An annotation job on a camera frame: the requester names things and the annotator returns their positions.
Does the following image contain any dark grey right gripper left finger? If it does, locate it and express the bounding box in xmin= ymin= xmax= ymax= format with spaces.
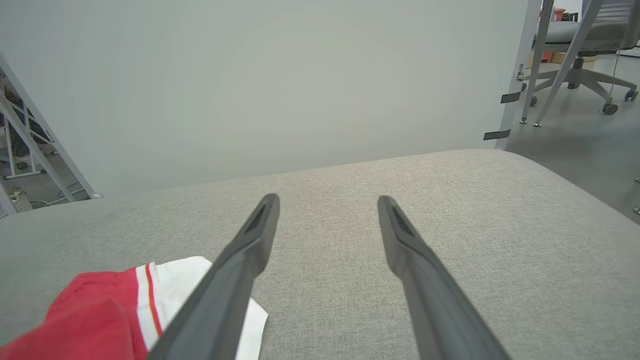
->
xmin=147 ymin=193 xmax=280 ymax=360

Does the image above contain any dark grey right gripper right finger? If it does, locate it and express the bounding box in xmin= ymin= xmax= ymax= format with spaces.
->
xmin=377 ymin=195 xmax=512 ymax=360

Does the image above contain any red and white garment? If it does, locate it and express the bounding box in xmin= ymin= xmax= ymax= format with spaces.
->
xmin=0 ymin=256 xmax=269 ymax=360

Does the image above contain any white partition panel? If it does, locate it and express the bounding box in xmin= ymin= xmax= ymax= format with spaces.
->
xmin=0 ymin=0 xmax=543 ymax=198

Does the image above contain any white perforated laundry basket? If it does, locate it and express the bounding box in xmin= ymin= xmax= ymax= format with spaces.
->
xmin=9 ymin=188 xmax=34 ymax=214

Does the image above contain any grey office chair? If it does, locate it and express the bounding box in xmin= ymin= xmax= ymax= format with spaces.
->
xmin=525 ymin=0 xmax=640 ymax=116

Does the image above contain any white metal brace frame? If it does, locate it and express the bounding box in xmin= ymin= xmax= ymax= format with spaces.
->
xmin=0 ymin=54 xmax=103 ymax=201

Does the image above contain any grey metal table frame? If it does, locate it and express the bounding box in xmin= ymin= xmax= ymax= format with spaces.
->
xmin=519 ymin=0 xmax=606 ymax=127

